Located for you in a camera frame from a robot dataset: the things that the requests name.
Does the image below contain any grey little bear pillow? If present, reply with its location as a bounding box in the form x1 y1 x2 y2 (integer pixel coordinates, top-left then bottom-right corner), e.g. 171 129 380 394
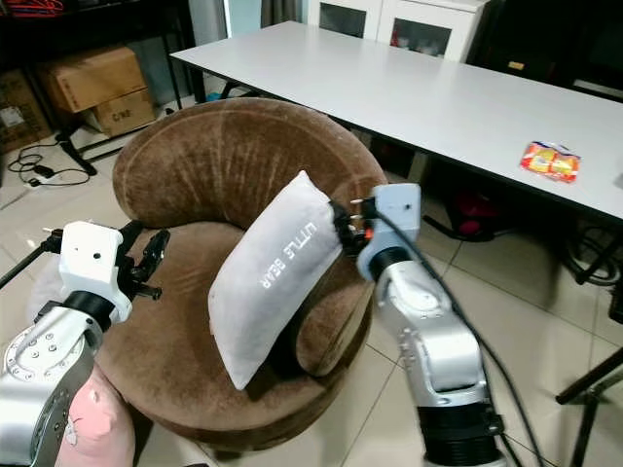
206 170 345 392

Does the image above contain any brown round velvet sofa chair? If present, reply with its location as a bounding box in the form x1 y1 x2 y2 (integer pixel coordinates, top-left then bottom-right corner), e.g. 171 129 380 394
92 96 390 454

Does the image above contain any pink plush pillow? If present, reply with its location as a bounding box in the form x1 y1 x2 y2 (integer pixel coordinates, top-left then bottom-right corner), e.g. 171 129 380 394
55 364 138 467

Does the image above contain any red bag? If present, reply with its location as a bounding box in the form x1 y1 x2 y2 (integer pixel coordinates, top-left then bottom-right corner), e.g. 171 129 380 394
451 189 515 241

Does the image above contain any small printed cardboard box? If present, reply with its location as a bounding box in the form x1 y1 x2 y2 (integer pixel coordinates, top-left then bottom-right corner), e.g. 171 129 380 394
91 89 159 136

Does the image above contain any long white table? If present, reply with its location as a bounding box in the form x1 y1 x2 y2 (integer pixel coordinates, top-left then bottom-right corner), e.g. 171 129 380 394
170 20 623 222

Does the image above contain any large brown cardboard box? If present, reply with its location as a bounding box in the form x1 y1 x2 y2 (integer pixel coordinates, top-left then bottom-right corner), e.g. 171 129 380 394
36 45 148 114

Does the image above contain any labelled brown cardboard box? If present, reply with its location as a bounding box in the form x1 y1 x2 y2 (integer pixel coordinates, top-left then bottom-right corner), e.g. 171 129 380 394
0 69 52 153

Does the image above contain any white glass door cabinet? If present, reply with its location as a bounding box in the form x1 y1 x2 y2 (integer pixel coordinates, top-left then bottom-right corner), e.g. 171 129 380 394
301 0 490 62

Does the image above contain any red orange snack packet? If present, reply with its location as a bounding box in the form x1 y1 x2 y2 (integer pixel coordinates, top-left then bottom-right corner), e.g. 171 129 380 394
519 140 583 184

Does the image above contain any black metal shelf rack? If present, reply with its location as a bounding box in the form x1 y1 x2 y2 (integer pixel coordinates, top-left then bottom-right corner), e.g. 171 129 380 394
0 0 207 176

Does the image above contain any black metal chair leg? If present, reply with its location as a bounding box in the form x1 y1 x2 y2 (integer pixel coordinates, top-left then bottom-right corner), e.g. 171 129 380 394
555 344 623 467

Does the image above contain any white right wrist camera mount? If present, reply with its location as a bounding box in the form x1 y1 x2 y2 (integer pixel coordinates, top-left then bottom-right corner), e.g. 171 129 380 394
356 183 423 269

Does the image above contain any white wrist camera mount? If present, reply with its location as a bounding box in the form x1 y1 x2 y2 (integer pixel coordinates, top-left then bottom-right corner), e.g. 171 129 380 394
356 183 423 269
57 221 136 299

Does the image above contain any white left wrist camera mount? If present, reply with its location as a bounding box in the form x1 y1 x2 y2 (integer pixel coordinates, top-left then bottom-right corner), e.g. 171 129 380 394
57 221 136 299

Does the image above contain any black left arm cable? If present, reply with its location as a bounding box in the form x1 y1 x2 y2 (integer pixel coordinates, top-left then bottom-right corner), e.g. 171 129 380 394
0 233 65 289

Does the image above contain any red coiled cable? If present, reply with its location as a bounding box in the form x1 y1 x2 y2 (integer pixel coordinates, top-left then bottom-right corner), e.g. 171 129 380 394
5 0 94 19

